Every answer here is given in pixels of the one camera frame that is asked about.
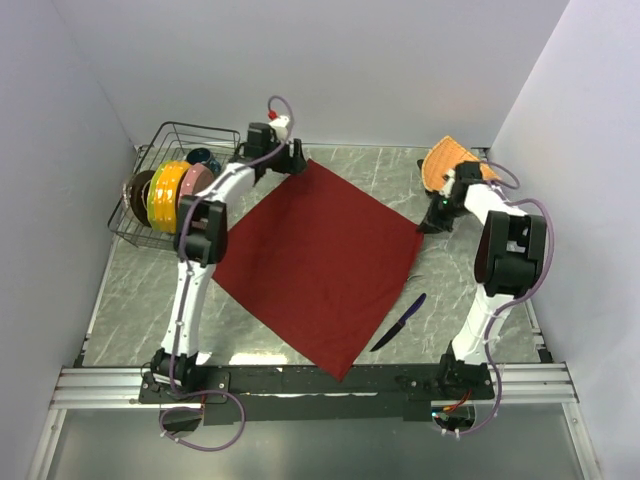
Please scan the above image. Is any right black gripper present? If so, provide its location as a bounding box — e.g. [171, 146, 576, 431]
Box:
[415, 189, 468, 235]

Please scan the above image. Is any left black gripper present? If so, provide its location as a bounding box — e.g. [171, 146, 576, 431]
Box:
[262, 134, 308, 176]

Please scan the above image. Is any blue handled knife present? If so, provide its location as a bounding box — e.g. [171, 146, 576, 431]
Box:
[370, 293, 427, 352]

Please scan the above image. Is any dark red cloth napkin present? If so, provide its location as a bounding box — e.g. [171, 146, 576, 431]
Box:
[213, 161, 423, 381]

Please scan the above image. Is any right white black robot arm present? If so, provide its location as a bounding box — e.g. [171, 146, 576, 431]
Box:
[417, 161, 549, 399]

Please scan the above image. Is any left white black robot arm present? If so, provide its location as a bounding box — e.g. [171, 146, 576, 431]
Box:
[150, 114, 307, 402]

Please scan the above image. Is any orange woven fan basket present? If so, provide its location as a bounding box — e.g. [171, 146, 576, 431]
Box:
[420, 136, 500, 194]

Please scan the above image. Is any dark teal mug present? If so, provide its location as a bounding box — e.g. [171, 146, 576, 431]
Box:
[185, 147, 222, 175]

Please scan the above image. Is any pink dotted plate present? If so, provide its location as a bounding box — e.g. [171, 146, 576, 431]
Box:
[176, 163, 216, 207]

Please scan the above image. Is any yellow green plate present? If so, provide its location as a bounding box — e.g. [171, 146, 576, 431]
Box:
[147, 160, 190, 234]

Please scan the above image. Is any dark brown plate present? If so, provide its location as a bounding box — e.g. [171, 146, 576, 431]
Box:
[121, 170, 155, 227]

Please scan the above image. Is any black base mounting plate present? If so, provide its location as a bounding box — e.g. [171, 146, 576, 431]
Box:
[139, 364, 494, 426]

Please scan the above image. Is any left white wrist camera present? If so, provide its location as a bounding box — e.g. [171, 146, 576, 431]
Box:
[268, 115, 292, 143]

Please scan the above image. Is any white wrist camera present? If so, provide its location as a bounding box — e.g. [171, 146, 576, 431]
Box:
[439, 169, 456, 198]
[268, 115, 292, 143]

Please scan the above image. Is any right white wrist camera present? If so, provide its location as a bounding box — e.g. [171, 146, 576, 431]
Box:
[439, 169, 456, 198]

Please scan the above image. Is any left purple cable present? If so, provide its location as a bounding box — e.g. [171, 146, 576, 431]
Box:
[158, 95, 296, 455]

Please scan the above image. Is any black wire dish rack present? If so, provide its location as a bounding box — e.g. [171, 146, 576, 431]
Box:
[107, 121, 240, 250]

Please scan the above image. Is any aluminium extrusion rail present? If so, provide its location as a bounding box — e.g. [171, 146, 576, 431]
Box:
[50, 364, 579, 409]

